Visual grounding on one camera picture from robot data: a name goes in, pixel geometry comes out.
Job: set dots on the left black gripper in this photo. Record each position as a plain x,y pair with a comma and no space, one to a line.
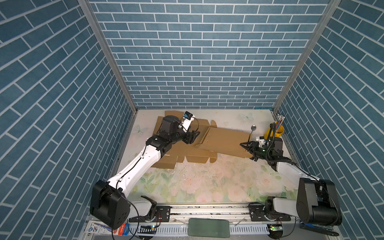
190,137

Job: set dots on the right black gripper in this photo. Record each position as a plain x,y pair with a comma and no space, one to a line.
254,145

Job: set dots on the brown cardboard box sheet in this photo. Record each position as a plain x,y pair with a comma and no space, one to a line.
225,141

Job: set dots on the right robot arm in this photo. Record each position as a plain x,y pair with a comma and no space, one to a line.
317,200

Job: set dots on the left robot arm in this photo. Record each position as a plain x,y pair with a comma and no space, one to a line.
109,201

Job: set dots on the metal spoon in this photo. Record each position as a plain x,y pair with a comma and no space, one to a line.
253,128

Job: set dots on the yellow pencil cup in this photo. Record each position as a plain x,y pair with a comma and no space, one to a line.
278,132

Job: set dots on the coloured pencils bundle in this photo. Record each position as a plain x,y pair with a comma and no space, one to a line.
279,121

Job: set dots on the green rectangular pad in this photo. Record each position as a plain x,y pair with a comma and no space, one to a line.
208,228

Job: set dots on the blue black pliers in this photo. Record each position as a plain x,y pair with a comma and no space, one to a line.
323,230

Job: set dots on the white printed package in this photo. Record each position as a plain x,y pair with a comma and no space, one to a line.
99,228

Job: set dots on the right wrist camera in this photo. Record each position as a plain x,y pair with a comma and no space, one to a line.
270,139

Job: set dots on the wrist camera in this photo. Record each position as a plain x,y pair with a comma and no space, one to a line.
173,121
270,139

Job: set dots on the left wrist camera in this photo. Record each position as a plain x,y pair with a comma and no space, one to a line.
173,121

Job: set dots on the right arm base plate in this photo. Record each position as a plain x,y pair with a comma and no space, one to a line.
261,213

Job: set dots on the aluminium front rail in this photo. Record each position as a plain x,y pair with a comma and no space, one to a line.
241,226

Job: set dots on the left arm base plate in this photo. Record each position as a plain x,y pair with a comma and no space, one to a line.
159,214

